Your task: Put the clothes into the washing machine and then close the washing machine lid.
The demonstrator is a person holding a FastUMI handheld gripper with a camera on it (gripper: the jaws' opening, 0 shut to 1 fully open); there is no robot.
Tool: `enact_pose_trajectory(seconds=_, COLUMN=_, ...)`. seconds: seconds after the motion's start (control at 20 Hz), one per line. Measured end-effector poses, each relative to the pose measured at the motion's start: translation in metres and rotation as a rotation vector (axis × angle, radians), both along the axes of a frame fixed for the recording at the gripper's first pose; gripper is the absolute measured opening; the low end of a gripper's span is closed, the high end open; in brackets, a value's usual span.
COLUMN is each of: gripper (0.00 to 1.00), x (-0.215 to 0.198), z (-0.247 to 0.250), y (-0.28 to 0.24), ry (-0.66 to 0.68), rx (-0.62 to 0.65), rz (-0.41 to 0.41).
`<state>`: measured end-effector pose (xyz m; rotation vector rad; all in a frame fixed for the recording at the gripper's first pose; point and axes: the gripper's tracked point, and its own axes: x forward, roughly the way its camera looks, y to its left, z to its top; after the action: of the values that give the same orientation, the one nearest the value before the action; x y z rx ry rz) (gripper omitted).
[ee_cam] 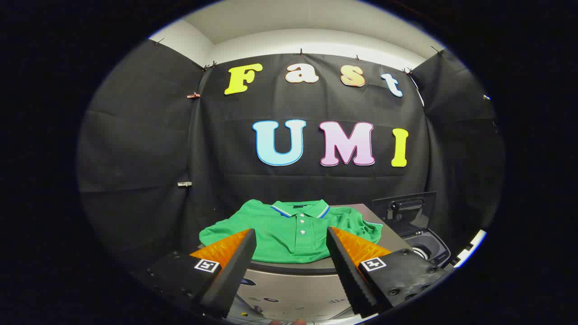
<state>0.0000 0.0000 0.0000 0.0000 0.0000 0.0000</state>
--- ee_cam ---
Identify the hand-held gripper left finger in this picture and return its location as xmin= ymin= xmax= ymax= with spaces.
xmin=144 ymin=228 xmax=258 ymax=319

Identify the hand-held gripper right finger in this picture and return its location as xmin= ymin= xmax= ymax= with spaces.
xmin=326 ymin=227 xmax=447 ymax=319

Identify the green polo shirt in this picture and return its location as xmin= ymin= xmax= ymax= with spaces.
xmin=199 ymin=199 xmax=384 ymax=265

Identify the dark washing machine lid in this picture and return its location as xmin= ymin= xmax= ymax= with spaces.
xmin=373 ymin=192 xmax=437 ymax=235

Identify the grey washing machine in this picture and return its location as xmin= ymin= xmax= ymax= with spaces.
xmin=397 ymin=228 xmax=452 ymax=269

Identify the black backdrop cloth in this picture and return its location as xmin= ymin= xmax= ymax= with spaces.
xmin=77 ymin=38 xmax=505 ymax=271

